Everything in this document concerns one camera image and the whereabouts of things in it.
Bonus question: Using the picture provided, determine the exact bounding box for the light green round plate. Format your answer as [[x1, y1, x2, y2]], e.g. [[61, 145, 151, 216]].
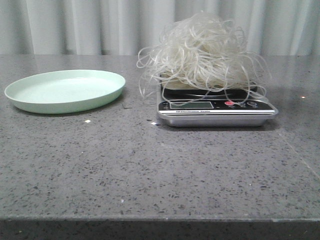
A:
[[4, 69, 126, 114]]

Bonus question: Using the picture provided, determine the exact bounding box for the white pleated curtain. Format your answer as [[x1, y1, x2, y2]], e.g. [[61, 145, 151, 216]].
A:
[[0, 0, 320, 56]]

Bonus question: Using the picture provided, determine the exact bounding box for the silver black kitchen scale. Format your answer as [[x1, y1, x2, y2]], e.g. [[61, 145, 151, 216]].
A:
[[157, 80, 278, 127]]

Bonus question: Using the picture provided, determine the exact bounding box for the translucent white vermicelli bundle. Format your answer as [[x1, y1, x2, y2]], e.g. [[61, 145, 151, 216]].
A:
[[136, 12, 271, 105]]

